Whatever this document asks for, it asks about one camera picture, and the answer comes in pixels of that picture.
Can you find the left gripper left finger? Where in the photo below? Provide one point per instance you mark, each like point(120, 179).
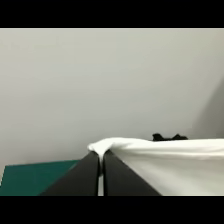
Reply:
point(83, 178)

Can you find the white T-shirt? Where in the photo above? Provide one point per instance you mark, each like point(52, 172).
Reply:
point(173, 166)

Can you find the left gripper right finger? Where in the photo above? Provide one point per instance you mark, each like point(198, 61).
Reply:
point(123, 178)

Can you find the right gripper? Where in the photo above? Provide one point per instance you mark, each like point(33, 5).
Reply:
point(160, 137)

